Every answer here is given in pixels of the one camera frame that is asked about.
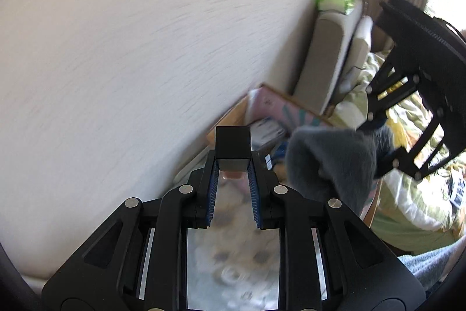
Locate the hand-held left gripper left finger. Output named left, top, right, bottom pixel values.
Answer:
left=42, top=150, right=220, bottom=301

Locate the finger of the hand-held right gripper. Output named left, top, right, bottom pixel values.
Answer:
left=358, top=49, right=420, bottom=133
left=377, top=108, right=458, bottom=182

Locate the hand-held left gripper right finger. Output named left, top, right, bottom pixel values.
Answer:
left=248, top=151, right=426, bottom=301

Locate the small black box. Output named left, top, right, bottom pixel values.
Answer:
left=215, top=126, right=253, bottom=171

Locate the grey fuzzy sock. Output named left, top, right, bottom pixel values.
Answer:
left=284, top=124, right=396, bottom=217

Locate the cardboard box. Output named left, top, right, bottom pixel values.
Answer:
left=207, top=83, right=383, bottom=228

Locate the blue white packet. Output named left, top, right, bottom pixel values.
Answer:
left=271, top=143, right=290, bottom=164

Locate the striped floral blanket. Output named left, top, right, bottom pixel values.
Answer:
left=328, top=52, right=466, bottom=253

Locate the grey cushion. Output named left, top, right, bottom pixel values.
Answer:
left=293, top=10, right=359, bottom=115
left=335, top=15, right=374, bottom=104

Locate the black white printed tag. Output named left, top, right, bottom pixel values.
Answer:
left=449, top=173, right=466, bottom=206

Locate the pink box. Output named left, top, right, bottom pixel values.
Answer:
left=247, top=88, right=288, bottom=124

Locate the light blue fleece blanket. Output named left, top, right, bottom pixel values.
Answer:
left=397, top=245, right=466, bottom=293

